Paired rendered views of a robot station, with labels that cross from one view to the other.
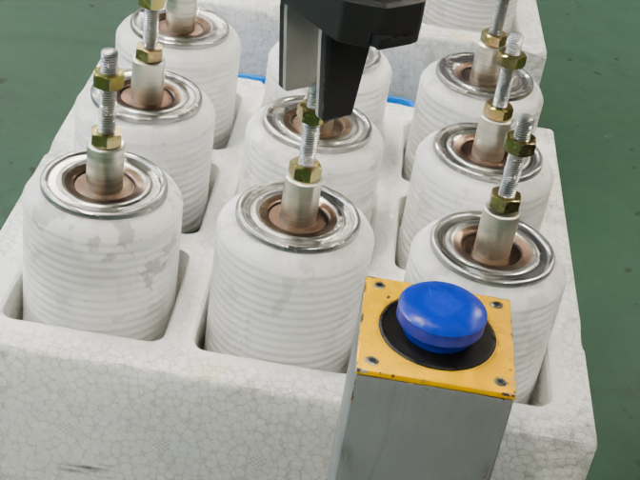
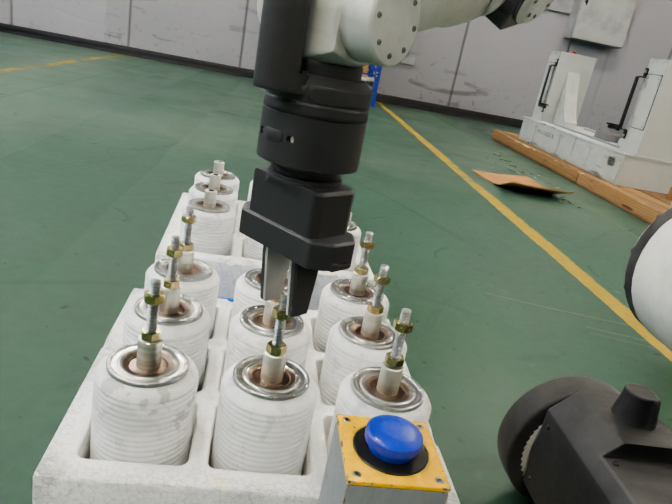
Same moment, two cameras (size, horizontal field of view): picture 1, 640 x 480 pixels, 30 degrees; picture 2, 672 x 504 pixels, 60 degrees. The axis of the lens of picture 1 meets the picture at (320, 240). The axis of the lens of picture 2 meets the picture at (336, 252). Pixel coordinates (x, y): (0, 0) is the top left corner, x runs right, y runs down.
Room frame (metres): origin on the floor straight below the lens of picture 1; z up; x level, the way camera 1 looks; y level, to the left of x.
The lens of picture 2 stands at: (0.10, 0.06, 0.57)
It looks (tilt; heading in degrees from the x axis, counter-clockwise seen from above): 20 degrees down; 350
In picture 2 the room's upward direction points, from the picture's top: 11 degrees clockwise
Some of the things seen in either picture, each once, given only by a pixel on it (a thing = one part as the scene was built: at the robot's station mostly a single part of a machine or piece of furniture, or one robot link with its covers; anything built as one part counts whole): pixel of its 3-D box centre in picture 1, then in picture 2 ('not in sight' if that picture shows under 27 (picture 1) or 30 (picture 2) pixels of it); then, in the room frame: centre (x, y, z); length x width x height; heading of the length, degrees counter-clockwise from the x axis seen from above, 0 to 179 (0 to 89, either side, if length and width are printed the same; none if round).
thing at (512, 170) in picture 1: (511, 173); (398, 343); (0.60, -0.10, 0.30); 0.01 x 0.01 x 0.08
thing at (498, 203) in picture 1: (505, 199); (394, 359); (0.60, -0.10, 0.29); 0.02 x 0.02 x 0.01; 87
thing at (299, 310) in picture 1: (280, 334); (258, 452); (0.60, 0.02, 0.16); 0.10 x 0.10 x 0.18
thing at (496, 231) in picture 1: (496, 231); (389, 378); (0.60, -0.10, 0.26); 0.02 x 0.02 x 0.03
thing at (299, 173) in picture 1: (305, 169); (276, 347); (0.60, 0.02, 0.29); 0.02 x 0.02 x 0.01; 25
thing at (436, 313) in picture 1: (439, 322); (392, 442); (0.43, -0.06, 0.32); 0.04 x 0.04 x 0.02
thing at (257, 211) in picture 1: (297, 216); (271, 377); (0.60, 0.02, 0.25); 0.08 x 0.08 x 0.01
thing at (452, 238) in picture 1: (491, 249); (387, 389); (0.60, -0.10, 0.25); 0.08 x 0.08 x 0.01
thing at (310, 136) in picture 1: (309, 143); (279, 331); (0.60, 0.02, 0.30); 0.01 x 0.01 x 0.08
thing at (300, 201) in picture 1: (300, 198); (273, 366); (0.60, 0.02, 0.26); 0.02 x 0.02 x 0.03
